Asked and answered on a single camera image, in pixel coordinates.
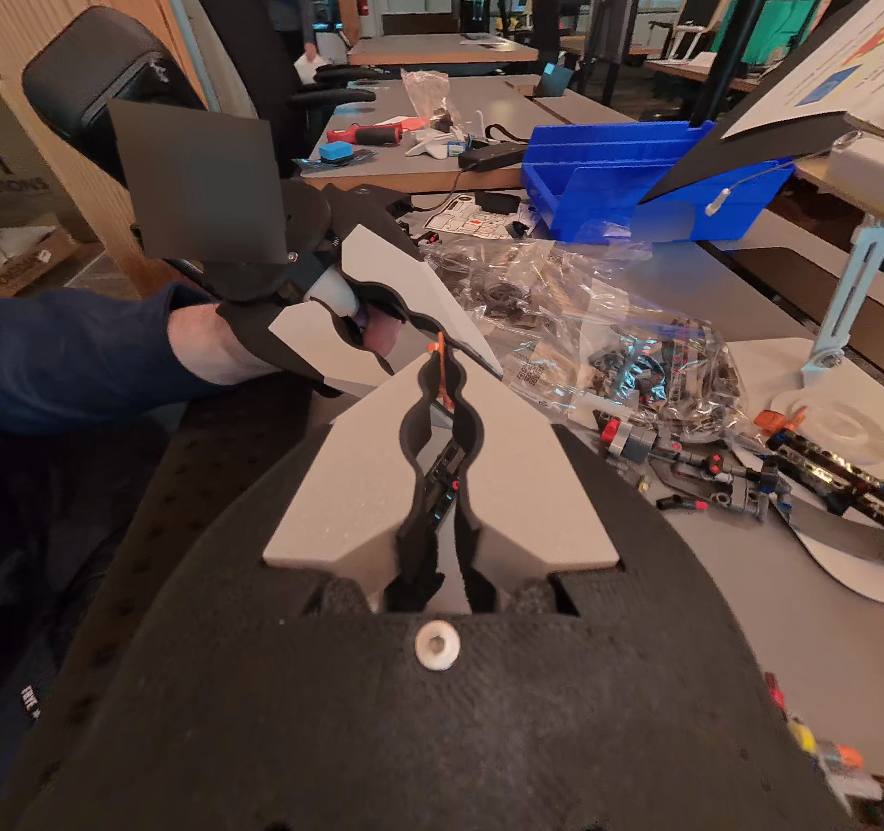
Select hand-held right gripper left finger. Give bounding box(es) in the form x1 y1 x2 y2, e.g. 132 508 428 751
261 351 446 612

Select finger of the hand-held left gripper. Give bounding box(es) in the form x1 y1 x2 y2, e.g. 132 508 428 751
307 223 505 379
268 299 396 391

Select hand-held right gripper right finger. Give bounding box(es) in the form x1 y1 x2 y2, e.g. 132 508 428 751
448 349 621 612

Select black lego frame beam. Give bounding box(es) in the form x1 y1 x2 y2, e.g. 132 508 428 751
420 439 469 535

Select orange lego connector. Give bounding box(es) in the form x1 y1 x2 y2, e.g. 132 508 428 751
427 332 458 412

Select pile of technic parts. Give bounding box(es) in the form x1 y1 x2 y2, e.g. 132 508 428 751
763 672 884 819

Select person's left forearm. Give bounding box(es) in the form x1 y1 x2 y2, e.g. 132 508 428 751
0 281 216 436

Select grey lego subassembly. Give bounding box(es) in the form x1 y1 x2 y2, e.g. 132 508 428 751
597 413 791 522

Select clear bag of lego parts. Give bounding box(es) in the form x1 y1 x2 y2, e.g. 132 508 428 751
587 320 754 446

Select person's left hand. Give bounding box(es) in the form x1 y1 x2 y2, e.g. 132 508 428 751
168 302 403 387

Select white printed leaflet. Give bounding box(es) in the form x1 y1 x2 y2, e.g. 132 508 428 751
423 193 529 238

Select pile of flat clear bags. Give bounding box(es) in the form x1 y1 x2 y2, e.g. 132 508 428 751
418 226 698 424

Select white plastic object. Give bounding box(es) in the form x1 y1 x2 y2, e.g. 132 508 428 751
405 129 457 158

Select black perforated board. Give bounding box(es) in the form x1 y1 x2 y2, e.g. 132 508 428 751
21 389 332 708

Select black power adapter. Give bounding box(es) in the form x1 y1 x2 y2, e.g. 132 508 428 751
458 141 529 172

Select clear bag with dark parts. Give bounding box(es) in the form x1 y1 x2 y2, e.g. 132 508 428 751
401 70 457 134

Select black office chair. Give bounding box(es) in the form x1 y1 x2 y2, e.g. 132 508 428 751
176 0 388 162

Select blue plastic bin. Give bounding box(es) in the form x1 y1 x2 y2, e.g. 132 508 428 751
521 119 795 245

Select black padded armrest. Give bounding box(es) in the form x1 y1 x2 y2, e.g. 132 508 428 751
21 5 208 189

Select cardboard box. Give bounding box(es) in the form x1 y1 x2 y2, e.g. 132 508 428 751
0 223 77 296

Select person's legs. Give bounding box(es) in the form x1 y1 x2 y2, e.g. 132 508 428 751
0 423 180 777

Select dark grey flexible sheet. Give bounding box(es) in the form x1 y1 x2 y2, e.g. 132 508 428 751
773 492 884 566

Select black pole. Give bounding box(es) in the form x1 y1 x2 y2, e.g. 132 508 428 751
691 0 788 123

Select instruction booklet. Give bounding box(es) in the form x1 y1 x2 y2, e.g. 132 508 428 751
639 0 884 206

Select red handled tool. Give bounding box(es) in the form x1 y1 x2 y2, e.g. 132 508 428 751
326 123 403 148

